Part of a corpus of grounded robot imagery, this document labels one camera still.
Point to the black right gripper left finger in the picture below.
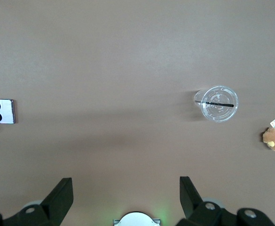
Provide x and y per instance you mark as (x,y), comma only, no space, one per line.
(55,207)

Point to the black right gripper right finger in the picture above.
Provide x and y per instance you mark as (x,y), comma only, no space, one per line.
(193,207)

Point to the black drinking straw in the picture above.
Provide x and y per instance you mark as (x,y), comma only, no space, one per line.
(217,103)

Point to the lilac flip phone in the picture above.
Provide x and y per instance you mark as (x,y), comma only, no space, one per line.
(5,110)

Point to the clear plastic lidded cup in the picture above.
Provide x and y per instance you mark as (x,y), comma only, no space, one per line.
(219,113)

